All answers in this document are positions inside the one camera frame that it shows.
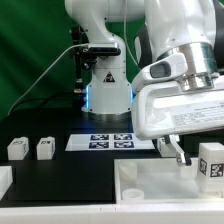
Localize grey camera cable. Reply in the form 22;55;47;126
7;43;90;116

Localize white front fence bar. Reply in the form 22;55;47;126
0;202;224;224

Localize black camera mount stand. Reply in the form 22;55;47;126
69;26;121;94

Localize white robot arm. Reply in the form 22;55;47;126
65;0;224;165

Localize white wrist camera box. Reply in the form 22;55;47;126
131;53;188;93

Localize white square tabletop part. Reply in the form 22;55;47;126
114;158;224;204

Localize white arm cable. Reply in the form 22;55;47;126
123;0;140;68

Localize marker sheet with tags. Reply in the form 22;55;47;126
65;133;154;152

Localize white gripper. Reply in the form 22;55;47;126
132;79;224;167

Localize white left fence block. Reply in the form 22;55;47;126
0;166;13;200

